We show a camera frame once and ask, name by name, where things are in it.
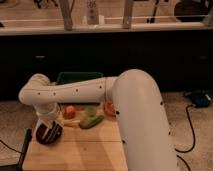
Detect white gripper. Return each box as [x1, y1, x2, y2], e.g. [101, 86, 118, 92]
[36, 104, 63, 143]

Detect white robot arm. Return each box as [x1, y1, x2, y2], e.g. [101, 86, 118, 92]
[18, 69, 179, 171]

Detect dark purple bowl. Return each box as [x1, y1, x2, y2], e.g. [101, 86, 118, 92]
[36, 124, 63, 145]

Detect yellow corn toy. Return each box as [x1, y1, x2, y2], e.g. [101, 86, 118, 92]
[63, 119, 80, 127]

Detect orange tomato toy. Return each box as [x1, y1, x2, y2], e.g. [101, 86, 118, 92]
[63, 105, 76, 119]

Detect light green toy vegetable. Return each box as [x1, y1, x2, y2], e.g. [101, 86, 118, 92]
[84, 106, 97, 117]

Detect green cucumber toy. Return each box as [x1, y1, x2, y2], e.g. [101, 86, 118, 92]
[79, 115, 104, 129]

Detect green plastic tray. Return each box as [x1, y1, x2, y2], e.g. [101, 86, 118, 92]
[56, 72, 103, 85]

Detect red orange toy food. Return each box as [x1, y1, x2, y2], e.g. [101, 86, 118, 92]
[103, 102, 115, 116]

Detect wooden chair leg left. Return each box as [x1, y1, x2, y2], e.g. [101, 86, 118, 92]
[59, 0, 73, 31]

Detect wooden chair leg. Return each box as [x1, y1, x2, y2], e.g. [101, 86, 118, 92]
[122, 0, 134, 29]
[59, 0, 73, 31]

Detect wooden chair leg right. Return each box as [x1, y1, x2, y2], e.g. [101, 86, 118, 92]
[122, 0, 134, 29]

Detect dark cabinet front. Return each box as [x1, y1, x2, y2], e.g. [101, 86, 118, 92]
[0, 30, 213, 100]

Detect blue black floor device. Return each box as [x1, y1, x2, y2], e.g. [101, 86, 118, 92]
[190, 93, 211, 108]

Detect black floor cable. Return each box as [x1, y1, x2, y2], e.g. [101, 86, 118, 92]
[174, 104, 198, 171]

